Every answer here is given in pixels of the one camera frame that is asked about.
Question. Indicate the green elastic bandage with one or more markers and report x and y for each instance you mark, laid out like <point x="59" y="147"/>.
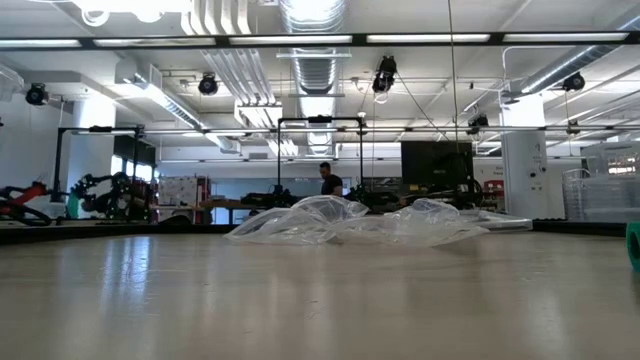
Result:
<point x="634" y="247"/>

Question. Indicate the background black robot arm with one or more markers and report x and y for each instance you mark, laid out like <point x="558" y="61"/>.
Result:
<point x="120" y="197"/>

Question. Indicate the person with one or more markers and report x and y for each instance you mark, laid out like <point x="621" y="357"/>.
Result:
<point x="331" y="185"/>

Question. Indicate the clear plastic bag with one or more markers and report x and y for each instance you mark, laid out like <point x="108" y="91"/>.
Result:
<point x="300" y="225"/>

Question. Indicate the wooden workbench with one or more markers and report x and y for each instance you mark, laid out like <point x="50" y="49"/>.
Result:
<point x="220" y="204"/>

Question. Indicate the black monitor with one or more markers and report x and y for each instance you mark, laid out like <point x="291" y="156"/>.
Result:
<point x="435" y="165"/>

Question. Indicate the black ceiling spotlight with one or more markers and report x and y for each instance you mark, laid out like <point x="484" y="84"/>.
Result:
<point x="37" y="95"/>
<point x="208" y="86"/>
<point x="478" y="122"/>
<point x="385" y="75"/>
<point x="574" y="82"/>

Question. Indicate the white column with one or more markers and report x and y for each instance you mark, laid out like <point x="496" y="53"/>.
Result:
<point x="522" y="165"/>

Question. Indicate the stack of clear bins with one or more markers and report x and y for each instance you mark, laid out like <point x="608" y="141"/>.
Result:
<point x="600" y="200"/>

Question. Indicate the red handheld tool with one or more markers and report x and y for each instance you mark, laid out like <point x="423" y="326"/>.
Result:
<point x="30" y="192"/>

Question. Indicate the black background station frame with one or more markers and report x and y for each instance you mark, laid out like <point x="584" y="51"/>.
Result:
<point x="320" y="119"/>
<point x="100" y="129"/>

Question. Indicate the silver ventilation duct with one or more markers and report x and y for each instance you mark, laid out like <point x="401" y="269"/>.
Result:
<point x="315" y="70"/>
<point x="565" y="65"/>

